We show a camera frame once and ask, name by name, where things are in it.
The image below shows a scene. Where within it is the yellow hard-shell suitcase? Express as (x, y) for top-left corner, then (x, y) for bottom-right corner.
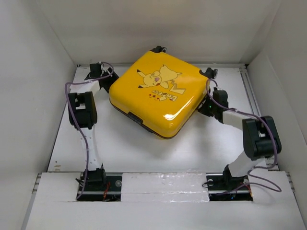
(109, 46), (218, 139)

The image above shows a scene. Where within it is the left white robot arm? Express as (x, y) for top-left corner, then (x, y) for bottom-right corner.
(64, 62), (118, 190)

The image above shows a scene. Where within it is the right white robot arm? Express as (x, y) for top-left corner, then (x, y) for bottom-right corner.
(198, 87), (282, 190)

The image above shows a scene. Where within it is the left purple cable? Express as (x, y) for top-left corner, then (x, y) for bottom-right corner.
(64, 61), (115, 199)

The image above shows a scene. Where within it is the purple cable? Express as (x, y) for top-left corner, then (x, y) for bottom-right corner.
(205, 78), (283, 195)
(64, 61), (115, 199)

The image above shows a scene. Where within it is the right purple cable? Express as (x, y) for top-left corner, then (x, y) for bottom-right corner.
(205, 78), (283, 195)

